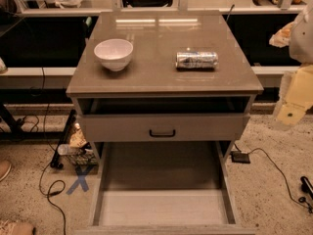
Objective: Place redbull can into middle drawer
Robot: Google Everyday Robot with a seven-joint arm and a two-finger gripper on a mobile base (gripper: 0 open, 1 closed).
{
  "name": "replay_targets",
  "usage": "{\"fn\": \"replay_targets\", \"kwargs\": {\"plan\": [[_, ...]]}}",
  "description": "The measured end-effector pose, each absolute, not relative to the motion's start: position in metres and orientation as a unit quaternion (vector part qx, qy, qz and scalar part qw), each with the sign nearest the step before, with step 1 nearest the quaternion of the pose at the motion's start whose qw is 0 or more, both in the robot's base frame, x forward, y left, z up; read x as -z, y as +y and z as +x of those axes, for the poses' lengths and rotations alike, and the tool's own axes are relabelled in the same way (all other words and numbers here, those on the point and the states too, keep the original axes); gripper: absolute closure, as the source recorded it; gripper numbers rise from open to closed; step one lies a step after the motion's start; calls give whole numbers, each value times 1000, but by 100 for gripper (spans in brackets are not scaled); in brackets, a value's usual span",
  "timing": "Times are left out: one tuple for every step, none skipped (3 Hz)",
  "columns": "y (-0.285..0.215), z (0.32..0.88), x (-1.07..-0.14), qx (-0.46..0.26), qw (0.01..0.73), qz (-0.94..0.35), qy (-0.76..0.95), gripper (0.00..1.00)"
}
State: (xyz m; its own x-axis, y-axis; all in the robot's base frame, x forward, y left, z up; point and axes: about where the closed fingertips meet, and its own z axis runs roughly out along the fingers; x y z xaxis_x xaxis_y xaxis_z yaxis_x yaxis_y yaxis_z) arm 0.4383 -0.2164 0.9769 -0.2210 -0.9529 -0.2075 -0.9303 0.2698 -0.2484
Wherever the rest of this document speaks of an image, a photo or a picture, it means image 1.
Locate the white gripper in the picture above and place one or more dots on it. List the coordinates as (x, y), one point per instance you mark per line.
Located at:
(302, 41)

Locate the grey drawer cabinet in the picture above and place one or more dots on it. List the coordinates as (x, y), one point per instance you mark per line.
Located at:
(151, 84)

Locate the black plug device right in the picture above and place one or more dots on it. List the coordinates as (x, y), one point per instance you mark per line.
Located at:
(306, 186)

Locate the blue tape cross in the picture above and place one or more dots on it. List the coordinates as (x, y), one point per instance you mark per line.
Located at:
(81, 173)

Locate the tan shoe left edge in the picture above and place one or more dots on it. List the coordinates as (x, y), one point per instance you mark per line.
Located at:
(5, 168)

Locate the open grey bottom drawer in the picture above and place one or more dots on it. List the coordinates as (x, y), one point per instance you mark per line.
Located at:
(163, 188)

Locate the tan shoe bottom left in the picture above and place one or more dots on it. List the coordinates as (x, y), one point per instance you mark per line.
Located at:
(8, 227)

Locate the wire basket with snacks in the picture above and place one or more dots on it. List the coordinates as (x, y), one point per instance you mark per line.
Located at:
(76, 149)

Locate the closed grey drawer front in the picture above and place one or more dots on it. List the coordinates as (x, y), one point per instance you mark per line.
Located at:
(135, 128)

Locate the black floor pedal box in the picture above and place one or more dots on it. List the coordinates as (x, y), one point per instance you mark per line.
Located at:
(238, 157)

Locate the white ceramic bowl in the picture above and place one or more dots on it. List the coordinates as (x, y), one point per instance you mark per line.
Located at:
(114, 54)

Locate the black drawer handle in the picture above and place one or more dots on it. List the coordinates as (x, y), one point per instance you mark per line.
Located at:
(168, 134)

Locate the silver redbull can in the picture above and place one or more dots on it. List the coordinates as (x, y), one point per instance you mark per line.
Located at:
(196, 60)

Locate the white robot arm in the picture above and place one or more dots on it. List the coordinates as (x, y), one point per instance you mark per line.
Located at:
(298, 36)

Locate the black stand leg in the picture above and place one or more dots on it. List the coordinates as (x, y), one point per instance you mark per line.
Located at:
(63, 139)

